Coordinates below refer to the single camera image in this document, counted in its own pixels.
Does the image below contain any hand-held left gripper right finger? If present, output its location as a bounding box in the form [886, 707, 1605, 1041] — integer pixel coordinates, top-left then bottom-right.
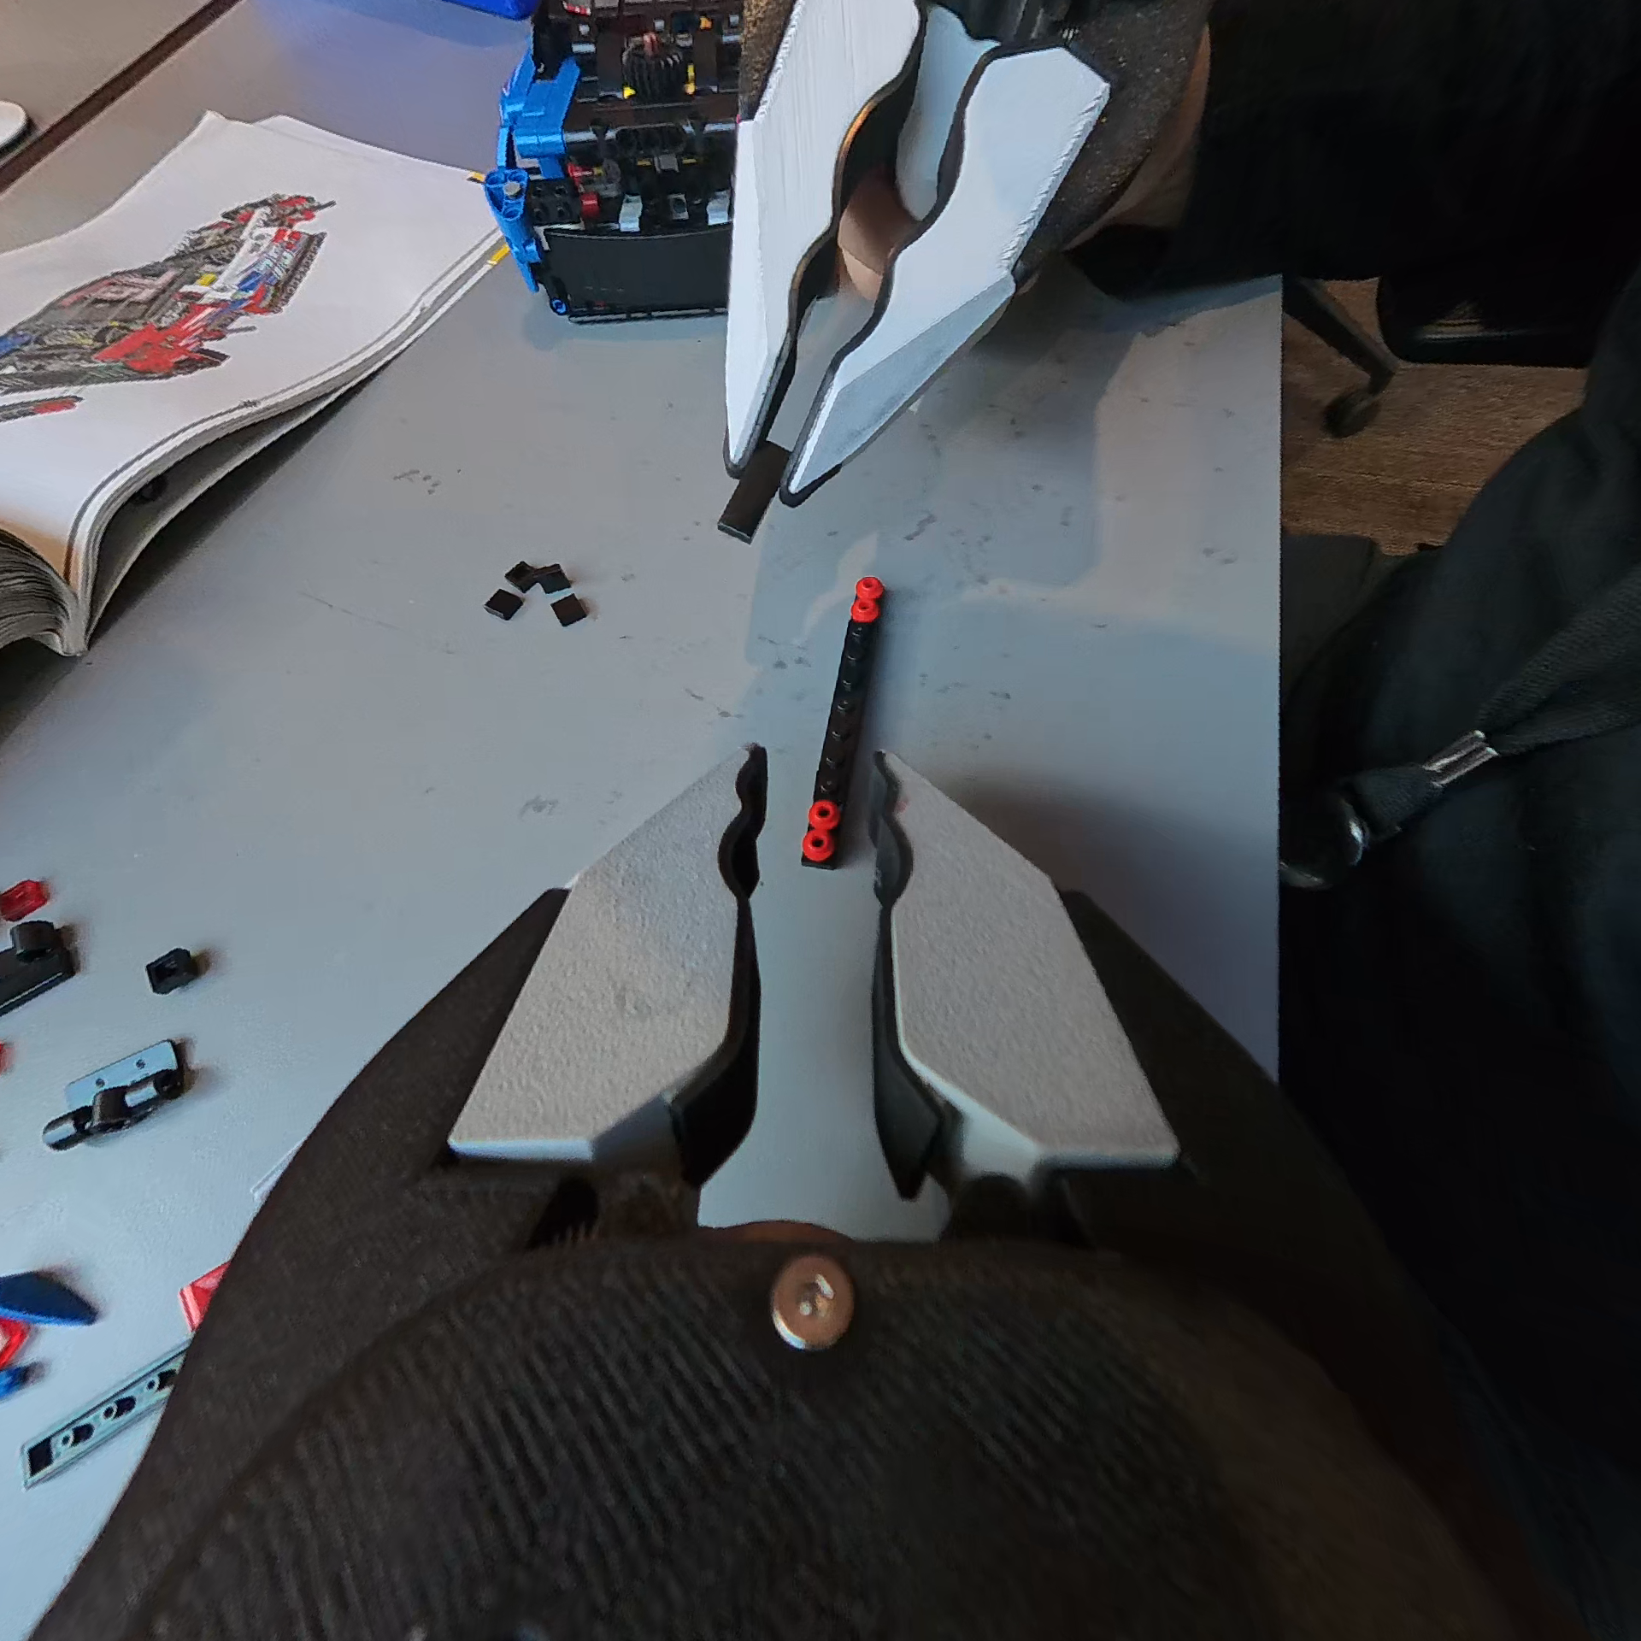
[870, 750, 1183, 1204]

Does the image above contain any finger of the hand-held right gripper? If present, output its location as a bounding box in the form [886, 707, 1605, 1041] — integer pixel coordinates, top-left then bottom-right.
[777, 45, 1115, 510]
[720, 0, 927, 473]

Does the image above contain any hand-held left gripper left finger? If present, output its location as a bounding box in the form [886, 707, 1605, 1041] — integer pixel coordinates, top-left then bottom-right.
[445, 741, 771, 1192]

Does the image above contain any long black tile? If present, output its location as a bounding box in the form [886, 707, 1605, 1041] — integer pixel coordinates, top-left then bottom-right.
[714, 440, 788, 537]

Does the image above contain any black beam with red pins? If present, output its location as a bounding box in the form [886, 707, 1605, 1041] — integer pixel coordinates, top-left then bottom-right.
[800, 576, 888, 873]

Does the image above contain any person's right forearm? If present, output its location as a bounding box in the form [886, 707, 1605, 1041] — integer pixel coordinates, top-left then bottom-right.
[1064, 0, 1641, 354]

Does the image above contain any grey desk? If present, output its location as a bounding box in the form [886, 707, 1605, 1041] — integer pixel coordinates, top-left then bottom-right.
[0, 0, 1285, 1641]

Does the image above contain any person's right hand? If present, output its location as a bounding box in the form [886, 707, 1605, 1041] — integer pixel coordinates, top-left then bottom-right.
[833, 170, 927, 299]

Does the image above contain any black and blue brick model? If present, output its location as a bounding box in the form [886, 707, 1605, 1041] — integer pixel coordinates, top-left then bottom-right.
[482, 0, 747, 324]

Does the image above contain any black office chair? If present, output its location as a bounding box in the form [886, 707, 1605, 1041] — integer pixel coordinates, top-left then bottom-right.
[1281, 276, 1591, 440]

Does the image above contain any grey and black connector piece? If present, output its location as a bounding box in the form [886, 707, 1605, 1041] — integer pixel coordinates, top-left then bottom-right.
[40, 1036, 191, 1151]

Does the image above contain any black hinge brick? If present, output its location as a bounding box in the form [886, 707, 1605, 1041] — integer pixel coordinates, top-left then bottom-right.
[0, 920, 77, 1014]

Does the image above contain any open instruction booklet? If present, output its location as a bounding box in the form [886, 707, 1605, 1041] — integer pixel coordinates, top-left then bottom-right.
[0, 110, 503, 659]

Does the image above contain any dark blue curved toy piece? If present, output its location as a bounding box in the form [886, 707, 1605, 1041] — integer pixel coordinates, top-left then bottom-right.
[0, 1270, 99, 1329]

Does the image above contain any long light grey perforated strip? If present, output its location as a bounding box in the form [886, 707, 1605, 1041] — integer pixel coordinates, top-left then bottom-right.
[21, 1336, 193, 1489]

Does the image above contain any black backpack with strap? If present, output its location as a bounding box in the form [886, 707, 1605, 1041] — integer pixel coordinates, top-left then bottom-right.
[1281, 385, 1641, 1641]

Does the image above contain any black lanyard strap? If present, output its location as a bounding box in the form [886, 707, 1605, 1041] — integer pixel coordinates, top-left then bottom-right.
[1281, 602, 1641, 893]

